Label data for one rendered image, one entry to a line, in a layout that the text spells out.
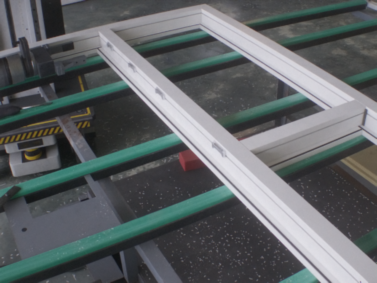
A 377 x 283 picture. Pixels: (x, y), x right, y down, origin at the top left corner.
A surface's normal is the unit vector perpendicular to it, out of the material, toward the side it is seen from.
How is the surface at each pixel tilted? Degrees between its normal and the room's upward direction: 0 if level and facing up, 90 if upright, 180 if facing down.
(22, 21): 90
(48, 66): 90
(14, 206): 0
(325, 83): 90
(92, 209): 0
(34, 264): 0
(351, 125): 90
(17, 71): 77
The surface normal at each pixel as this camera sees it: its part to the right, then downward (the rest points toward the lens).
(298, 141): 0.50, 0.48
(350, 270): -0.87, 0.29
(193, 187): -0.01, -0.83
